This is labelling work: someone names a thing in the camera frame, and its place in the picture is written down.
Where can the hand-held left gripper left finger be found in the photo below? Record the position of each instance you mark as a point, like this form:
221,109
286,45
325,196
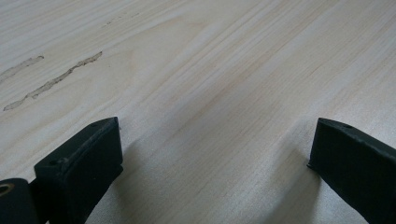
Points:
84,165

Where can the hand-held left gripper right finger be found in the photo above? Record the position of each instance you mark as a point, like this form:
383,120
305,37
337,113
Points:
355,168

